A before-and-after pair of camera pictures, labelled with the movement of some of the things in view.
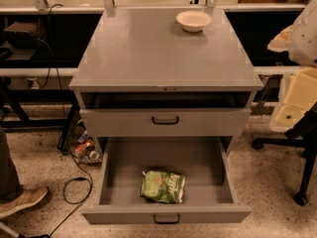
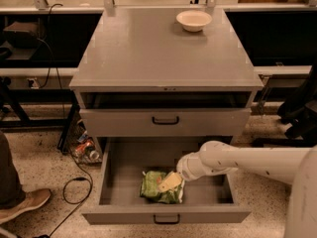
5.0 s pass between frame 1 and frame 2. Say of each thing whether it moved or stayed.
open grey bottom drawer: stayed
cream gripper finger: moved
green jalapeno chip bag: stayed
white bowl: stayed
